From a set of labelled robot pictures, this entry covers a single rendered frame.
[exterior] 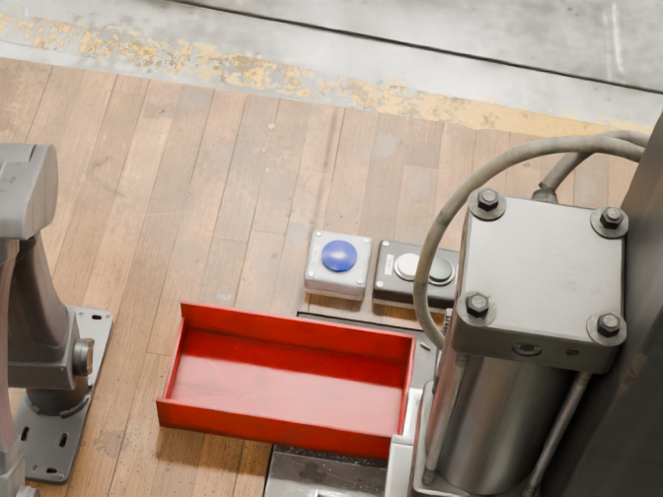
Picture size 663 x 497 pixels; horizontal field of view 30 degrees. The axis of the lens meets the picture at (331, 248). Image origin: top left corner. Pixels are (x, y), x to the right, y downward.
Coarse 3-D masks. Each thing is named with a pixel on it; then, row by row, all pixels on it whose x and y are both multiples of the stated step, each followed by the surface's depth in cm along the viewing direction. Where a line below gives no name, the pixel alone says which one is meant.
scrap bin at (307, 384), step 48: (192, 336) 133; (240, 336) 133; (288, 336) 132; (336, 336) 130; (384, 336) 129; (192, 384) 130; (240, 384) 130; (288, 384) 131; (336, 384) 131; (384, 384) 131; (240, 432) 126; (288, 432) 124; (336, 432) 123; (384, 432) 128
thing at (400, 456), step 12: (408, 396) 104; (420, 396) 104; (408, 408) 104; (408, 420) 103; (408, 432) 103; (396, 444) 97; (408, 444) 97; (396, 456) 97; (408, 456) 97; (396, 468) 96; (408, 468) 96; (396, 480) 96; (408, 480) 96; (384, 492) 96; (396, 492) 95
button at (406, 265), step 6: (402, 258) 136; (408, 258) 136; (414, 258) 136; (402, 264) 136; (408, 264) 136; (414, 264) 136; (402, 270) 135; (408, 270) 135; (414, 270) 135; (408, 276) 135
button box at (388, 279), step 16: (384, 240) 138; (384, 256) 137; (400, 256) 137; (448, 256) 138; (384, 272) 136; (384, 288) 135; (400, 288) 135; (432, 288) 135; (448, 288) 135; (384, 304) 137; (400, 304) 137; (432, 304) 136; (448, 304) 135
